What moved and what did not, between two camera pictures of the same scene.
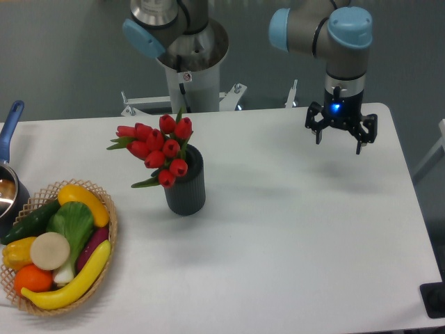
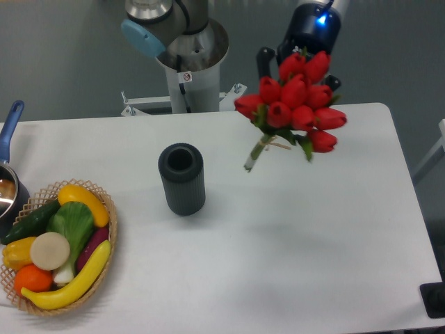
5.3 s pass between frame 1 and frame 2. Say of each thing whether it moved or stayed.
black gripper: moved
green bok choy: stayed
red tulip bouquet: moved
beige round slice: stayed
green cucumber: stayed
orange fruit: stayed
